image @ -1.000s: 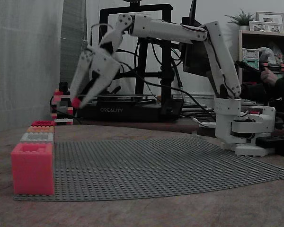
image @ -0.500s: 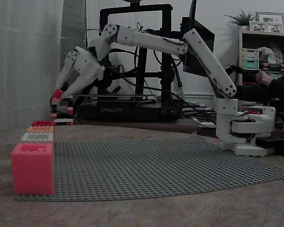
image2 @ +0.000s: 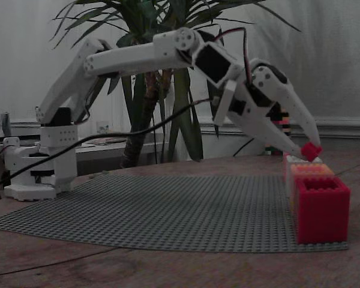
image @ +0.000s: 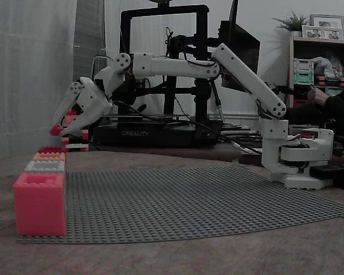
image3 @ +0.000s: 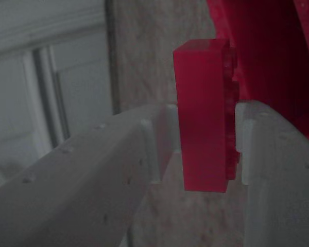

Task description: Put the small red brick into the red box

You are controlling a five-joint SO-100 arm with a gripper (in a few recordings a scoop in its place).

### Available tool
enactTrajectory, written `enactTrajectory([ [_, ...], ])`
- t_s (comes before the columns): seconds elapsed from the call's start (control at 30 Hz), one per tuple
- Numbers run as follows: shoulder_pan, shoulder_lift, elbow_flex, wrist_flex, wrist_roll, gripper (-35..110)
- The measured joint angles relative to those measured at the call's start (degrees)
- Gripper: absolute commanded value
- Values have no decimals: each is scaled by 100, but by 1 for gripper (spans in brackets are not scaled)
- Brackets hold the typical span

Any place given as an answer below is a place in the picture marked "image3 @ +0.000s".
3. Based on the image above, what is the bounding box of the red Lego brick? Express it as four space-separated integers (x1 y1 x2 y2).
173 39 240 193

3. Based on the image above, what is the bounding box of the red lego block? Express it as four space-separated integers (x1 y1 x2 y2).
205 0 309 153

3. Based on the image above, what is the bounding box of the white panelled door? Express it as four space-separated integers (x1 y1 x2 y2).
0 0 114 186

